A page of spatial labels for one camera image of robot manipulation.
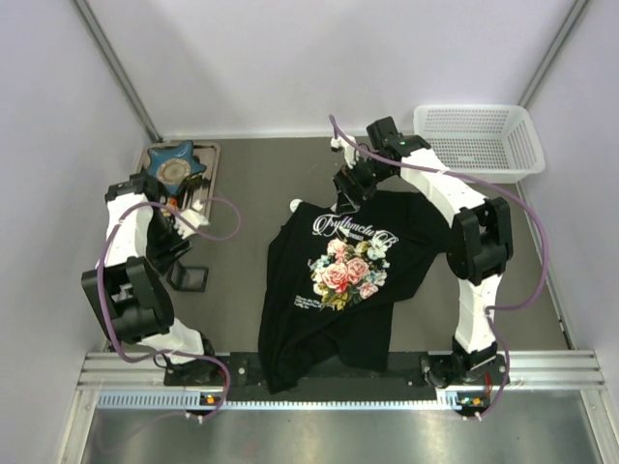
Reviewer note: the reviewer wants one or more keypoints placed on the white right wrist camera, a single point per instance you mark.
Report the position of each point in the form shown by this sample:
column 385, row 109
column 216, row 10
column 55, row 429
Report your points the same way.
column 348, row 150

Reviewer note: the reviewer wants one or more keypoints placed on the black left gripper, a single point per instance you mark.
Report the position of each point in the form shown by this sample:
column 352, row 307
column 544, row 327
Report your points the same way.
column 170, row 248

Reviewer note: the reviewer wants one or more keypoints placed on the grey slotted cable duct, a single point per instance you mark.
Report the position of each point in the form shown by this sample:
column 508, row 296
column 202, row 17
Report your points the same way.
column 255, row 398

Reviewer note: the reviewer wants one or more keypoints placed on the blue star-shaped dish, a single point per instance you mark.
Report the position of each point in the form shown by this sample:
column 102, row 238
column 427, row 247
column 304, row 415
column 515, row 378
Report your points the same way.
column 172, row 166

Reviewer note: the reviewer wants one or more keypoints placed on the black box with pink brooch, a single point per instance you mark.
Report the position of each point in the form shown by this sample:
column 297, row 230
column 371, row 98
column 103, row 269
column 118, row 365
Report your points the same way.
column 189, row 279

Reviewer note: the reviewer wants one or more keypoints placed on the white perforated plastic basket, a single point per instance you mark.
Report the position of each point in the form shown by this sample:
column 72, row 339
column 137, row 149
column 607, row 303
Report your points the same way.
column 494, row 142

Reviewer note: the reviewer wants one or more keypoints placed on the aluminium frame rail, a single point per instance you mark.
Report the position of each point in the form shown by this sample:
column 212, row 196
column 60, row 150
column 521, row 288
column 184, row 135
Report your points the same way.
column 551, row 409

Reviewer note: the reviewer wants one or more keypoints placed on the white round brooch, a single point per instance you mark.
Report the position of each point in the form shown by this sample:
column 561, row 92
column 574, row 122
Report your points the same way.
column 294, row 204

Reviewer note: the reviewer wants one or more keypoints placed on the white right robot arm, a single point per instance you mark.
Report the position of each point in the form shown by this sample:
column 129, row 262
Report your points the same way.
column 479, row 247

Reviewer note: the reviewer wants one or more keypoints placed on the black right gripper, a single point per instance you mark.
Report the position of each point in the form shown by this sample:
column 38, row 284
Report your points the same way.
column 352, row 188

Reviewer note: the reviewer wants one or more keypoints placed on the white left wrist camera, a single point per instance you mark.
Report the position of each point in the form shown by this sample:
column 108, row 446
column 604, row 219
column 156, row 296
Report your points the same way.
column 189, row 220

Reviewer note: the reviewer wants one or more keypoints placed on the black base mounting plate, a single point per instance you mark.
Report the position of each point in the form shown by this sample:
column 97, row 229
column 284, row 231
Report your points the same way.
column 421, row 369

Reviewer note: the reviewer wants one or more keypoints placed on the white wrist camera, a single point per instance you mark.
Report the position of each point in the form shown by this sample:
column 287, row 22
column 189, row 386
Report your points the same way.
column 348, row 150
column 189, row 220

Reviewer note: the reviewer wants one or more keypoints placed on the black floral t-shirt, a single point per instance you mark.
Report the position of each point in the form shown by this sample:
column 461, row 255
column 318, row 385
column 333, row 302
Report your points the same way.
column 333, row 280

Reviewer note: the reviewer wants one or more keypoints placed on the brown rectangular tray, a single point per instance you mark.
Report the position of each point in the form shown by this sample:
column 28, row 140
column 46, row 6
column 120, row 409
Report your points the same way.
column 200, row 187

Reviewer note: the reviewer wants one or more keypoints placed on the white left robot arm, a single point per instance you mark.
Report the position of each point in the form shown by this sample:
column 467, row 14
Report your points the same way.
column 145, row 237

